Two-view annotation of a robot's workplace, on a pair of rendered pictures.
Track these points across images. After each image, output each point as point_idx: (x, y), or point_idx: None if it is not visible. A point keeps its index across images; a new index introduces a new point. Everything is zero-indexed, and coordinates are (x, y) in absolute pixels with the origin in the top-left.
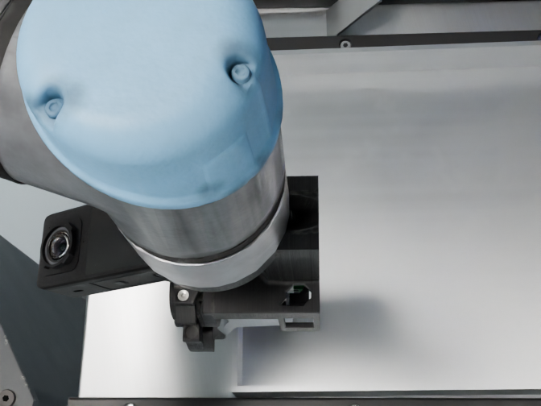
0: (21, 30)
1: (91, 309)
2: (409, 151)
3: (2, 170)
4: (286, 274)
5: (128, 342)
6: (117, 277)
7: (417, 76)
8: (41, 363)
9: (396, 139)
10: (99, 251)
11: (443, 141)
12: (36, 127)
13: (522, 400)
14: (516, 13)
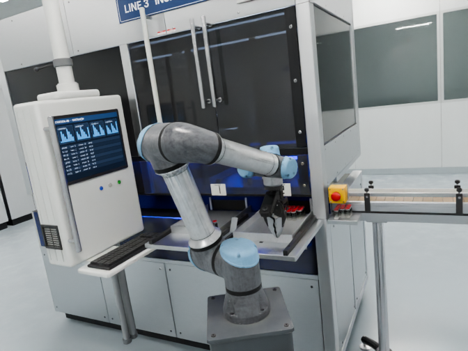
0: (264, 147)
1: (267, 253)
2: (261, 228)
3: None
4: (281, 194)
5: (276, 251)
6: (274, 201)
7: (248, 227)
8: None
9: (258, 229)
10: (269, 203)
11: (262, 226)
12: (271, 152)
13: (307, 221)
14: (245, 221)
